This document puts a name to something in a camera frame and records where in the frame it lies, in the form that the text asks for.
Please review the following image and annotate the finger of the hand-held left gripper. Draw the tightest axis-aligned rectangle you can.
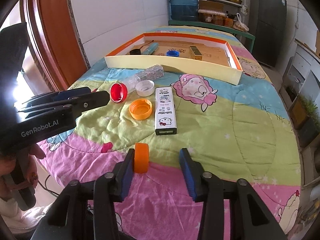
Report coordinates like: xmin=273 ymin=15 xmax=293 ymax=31
xmin=21 ymin=87 xmax=92 ymax=108
xmin=19 ymin=91 xmax=111 ymax=120

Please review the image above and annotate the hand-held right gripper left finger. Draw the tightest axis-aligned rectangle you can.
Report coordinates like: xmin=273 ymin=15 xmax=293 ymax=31
xmin=35 ymin=149 xmax=135 ymax=240

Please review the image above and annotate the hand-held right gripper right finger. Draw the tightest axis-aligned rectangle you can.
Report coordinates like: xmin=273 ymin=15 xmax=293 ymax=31
xmin=179 ymin=148 xmax=288 ymax=240

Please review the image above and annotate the small orange bottle cap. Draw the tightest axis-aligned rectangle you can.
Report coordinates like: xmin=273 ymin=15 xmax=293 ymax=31
xmin=134 ymin=142 xmax=150 ymax=174

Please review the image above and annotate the red bottle cap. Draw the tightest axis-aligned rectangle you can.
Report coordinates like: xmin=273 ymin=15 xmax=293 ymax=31
xmin=110 ymin=83 xmax=128 ymax=103

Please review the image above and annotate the large yellow-orange bottle cap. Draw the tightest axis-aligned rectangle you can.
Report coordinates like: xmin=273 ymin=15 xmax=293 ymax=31
xmin=129 ymin=99 xmax=153 ymax=120

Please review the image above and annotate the white bottle cap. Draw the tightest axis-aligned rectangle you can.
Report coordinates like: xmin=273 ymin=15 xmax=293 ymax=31
xmin=135 ymin=80 xmax=155 ymax=97

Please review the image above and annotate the clear floral lighter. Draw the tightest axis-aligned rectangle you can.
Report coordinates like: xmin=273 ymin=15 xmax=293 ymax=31
xmin=126 ymin=65 xmax=164 ymax=87

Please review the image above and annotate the white cartoon-print lighter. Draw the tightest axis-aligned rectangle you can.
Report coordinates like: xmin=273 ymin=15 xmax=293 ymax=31
xmin=154 ymin=86 xmax=178 ymax=136

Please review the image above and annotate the teal flower-print lighter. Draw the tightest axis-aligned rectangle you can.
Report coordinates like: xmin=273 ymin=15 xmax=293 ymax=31
xmin=141 ymin=42 xmax=159 ymax=55

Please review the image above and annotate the shallow orange-rimmed cardboard tray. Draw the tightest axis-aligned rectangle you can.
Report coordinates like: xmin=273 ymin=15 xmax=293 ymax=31
xmin=104 ymin=32 xmax=243 ymax=85

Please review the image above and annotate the person's left hand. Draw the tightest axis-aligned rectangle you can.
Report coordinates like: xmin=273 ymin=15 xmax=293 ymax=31
xmin=0 ymin=144 xmax=47 ymax=191

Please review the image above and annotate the red wooden door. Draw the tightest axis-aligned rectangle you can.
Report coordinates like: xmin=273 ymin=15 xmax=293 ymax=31
xmin=20 ymin=0 xmax=90 ymax=90

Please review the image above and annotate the cartoon printed blanket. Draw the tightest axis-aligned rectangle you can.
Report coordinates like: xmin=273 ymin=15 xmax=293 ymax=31
xmin=37 ymin=25 xmax=303 ymax=235

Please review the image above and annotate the dark planter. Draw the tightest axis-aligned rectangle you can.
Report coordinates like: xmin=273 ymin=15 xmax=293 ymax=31
xmin=299 ymin=115 xmax=320 ymax=148

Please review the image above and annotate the brown planter with plants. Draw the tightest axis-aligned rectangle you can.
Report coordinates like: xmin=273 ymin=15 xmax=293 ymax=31
xmin=289 ymin=95 xmax=315 ymax=128

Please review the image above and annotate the blue water jug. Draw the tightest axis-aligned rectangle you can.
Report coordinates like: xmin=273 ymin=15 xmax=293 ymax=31
xmin=169 ymin=0 xmax=200 ymax=22

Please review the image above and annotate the brown cardboard box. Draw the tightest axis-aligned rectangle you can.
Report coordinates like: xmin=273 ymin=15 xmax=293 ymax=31
xmin=199 ymin=0 xmax=225 ymax=12

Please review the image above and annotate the plastic bag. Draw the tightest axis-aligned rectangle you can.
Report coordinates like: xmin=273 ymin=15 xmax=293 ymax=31
xmin=233 ymin=12 xmax=250 ymax=32

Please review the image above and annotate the white shelf rack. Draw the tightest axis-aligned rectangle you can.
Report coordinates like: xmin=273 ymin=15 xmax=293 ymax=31
xmin=185 ymin=0 xmax=247 ymax=28

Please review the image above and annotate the grey counter cabinet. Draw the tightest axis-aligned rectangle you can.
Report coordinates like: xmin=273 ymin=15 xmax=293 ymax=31
xmin=285 ymin=39 xmax=320 ymax=100

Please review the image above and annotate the dark grey refrigerator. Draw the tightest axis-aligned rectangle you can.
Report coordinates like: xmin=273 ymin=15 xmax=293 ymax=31
xmin=249 ymin=0 xmax=288 ymax=67

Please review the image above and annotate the black cable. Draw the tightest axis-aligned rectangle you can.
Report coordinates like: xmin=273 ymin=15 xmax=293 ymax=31
xmin=37 ymin=174 xmax=62 ymax=198

